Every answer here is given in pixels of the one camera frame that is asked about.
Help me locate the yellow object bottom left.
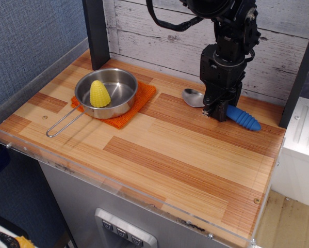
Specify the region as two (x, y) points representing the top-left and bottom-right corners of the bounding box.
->
(15, 236), (36, 248)

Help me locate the black vertical post left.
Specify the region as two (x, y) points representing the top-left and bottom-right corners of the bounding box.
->
(82, 0), (110, 70)

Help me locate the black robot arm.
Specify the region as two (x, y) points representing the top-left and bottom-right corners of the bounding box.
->
(146, 1), (261, 122)

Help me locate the white grooved side counter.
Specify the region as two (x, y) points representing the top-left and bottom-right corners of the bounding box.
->
(271, 97), (309, 206)

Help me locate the blue handled metal spoon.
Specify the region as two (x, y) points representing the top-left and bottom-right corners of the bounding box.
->
(182, 88), (261, 131)

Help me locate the small steel saucepan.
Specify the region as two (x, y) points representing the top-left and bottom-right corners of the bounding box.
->
(46, 68), (138, 137)

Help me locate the grey ice dispenser panel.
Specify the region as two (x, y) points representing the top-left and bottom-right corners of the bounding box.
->
(94, 208), (158, 247)

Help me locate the black braided cable sleeve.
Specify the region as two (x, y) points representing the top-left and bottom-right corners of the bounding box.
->
(0, 226), (22, 248)

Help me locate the silver toy fridge cabinet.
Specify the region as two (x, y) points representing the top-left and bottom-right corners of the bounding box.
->
(40, 162), (231, 247)

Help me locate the black vertical post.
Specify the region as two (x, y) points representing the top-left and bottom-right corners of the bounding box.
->
(82, 0), (110, 70)
(279, 41), (309, 128)

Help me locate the black vertical post right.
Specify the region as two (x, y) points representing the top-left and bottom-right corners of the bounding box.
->
(279, 41), (309, 128)

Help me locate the orange knitted cloth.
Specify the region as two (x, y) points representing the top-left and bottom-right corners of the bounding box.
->
(71, 81), (157, 130)

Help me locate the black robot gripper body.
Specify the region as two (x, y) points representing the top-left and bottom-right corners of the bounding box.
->
(200, 44), (247, 106)

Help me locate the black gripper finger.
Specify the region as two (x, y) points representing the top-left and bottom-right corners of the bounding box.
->
(229, 81), (242, 106)
(202, 100), (229, 122)

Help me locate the clear acrylic table guard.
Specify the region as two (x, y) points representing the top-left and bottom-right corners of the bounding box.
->
(0, 52), (285, 247)

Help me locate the yellow toy corn cob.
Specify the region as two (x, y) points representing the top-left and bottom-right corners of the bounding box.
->
(90, 80), (111, 108)

